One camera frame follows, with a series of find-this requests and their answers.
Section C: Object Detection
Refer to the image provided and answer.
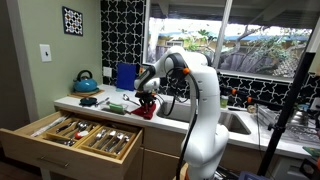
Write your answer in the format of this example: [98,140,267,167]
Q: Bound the white light switch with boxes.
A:
[39,43,53,63]

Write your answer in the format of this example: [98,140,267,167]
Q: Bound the black handled utensil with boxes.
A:
[55,121,78,135]

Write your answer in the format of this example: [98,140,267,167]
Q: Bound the black patterned wall picture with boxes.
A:
[61,5,85,37]

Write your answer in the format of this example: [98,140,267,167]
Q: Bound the blue plastic item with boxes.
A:
[239,170,268,180]

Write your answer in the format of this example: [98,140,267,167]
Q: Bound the small dark bowl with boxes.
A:
[79,96,99,108]

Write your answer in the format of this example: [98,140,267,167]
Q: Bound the metal drawer handle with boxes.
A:
[35,154,71,169]

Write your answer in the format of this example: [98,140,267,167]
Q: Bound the light wooden table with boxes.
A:
[173,162,190,180]

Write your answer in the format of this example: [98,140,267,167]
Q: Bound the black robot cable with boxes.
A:
[156,64,202,180]

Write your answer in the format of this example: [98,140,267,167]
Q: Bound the light wooden drawer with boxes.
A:
[0,109,145,180]

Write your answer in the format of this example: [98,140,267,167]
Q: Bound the wooden cutlery organiser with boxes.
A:
[44,116,138,160]

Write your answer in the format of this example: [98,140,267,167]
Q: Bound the stainless steel sink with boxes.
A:
[155,99,252,136]

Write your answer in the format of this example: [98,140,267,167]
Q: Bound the white window frame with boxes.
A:
[143,0,320,84]

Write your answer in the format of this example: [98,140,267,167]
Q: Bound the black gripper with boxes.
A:
[134,89,158,113]

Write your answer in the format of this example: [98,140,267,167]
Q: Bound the black tripod pole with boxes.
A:
[256,19,320,178]

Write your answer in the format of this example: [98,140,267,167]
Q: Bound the blue cutting board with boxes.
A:
[115,62,138,92]

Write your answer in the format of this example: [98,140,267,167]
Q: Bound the wooden base cabinet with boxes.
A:
[139,125,268,180]

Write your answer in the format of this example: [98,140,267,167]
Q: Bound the white wrapped utensils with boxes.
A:
[29,114,70,138]

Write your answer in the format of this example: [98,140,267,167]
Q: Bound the white wall outlet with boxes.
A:
[102,66,114,79]

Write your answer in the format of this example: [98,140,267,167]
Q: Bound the teal kettle black handle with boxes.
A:
[72,69,100,94]

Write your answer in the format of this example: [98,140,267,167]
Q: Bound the red handled utensil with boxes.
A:
[73,130,91,141]

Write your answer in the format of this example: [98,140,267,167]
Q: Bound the round beige scrubber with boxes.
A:
[246,104,258,115]

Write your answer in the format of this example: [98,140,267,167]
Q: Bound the red cloth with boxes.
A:
[130,102,158,121]

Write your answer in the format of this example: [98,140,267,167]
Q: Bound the metal dish rack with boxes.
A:
[255,103,320,145]

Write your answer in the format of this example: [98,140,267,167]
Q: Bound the green sponge clear wrapper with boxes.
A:
[105,101,130,116]

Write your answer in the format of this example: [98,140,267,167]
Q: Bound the wooden trivet board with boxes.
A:
[67,89,105,100]

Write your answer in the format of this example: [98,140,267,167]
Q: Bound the green soap bottle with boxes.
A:
[219,94,230,110]

